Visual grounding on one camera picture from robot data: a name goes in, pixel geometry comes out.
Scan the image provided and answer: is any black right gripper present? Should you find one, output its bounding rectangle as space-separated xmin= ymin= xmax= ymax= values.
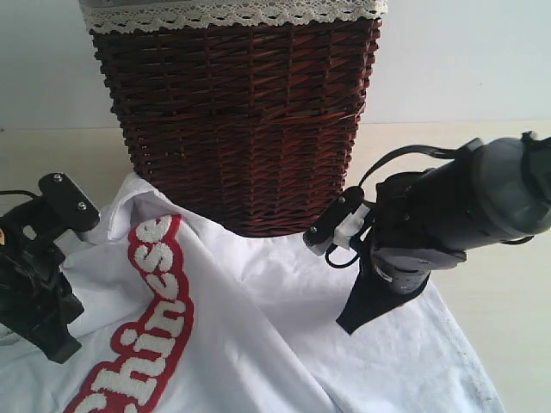
xmin=337 ymin=172 xmax=467 ymax=335

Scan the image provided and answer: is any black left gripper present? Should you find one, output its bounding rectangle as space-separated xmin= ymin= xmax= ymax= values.
xmin=1 ymin=196 xmax=84 ymax=364

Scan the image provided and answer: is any white t-shirt red lettering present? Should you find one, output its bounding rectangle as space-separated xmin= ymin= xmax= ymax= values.
xmin=1 ymin=174 xmax=503 ymax=412

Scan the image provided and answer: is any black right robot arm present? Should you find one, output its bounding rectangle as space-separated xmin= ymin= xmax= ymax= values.
xmin=337 ymin=132 xmax=550 ymax=334

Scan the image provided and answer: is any brown wicker basket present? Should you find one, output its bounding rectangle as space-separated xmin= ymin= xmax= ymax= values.
xmin=92 ymin=18 xmax=382 ymax=237

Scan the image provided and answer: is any cream lace basket liner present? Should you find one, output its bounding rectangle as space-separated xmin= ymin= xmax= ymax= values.
xmin=79 ymin=0 xmax=387 ymax=34

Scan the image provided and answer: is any black left camera cable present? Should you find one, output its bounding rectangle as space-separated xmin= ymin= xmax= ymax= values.
xmin=0 ymin=188 xmax=40 ymax=201

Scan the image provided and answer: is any black camera cable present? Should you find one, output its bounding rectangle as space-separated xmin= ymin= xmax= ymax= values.
xmin=0 ymin=188 xmax=40 ymax=201
xmin=322 ymin=144 xmax=457 ymax=268

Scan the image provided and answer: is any black right camera cable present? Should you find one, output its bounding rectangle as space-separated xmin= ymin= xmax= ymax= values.
xmin=322 ymin=144 xmax=457 ymax=268

